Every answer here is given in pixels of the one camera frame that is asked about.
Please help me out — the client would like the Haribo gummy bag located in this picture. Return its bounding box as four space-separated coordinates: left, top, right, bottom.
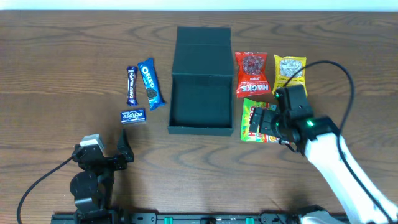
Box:
241 98 279 143

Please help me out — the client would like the red Hacks candy bag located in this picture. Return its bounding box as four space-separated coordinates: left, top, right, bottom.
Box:
235 52 271 98

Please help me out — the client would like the yellow Hacks candy bag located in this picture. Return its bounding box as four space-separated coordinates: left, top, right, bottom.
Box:
272 55 307 95

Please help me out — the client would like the blue Oreo cookie pack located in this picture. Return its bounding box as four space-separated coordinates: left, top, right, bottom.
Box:
138 58 165 110

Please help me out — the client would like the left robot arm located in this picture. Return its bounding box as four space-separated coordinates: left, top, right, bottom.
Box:
70 130 134 223

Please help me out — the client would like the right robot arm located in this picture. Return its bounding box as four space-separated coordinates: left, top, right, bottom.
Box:
248 85 397 223

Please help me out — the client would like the blue Eclipse mints box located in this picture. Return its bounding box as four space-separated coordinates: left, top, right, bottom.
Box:
120 108 146 124

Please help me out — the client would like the dark green open box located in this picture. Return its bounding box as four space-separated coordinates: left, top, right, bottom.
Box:
168 27 234 136

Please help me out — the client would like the purple Dairy Milk bar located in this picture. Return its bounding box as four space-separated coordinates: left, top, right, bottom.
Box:
126 66 138 106

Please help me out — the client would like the left black cable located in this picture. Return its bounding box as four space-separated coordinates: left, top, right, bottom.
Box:
16 156 75 224

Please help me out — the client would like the black cable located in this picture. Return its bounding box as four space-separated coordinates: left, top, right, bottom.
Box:
16 156 75 224
281 60 396 224

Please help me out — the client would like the right black cable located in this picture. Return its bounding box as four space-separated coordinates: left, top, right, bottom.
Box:
281 60 396 224

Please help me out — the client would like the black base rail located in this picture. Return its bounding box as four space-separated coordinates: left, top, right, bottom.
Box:
51 212 349 224

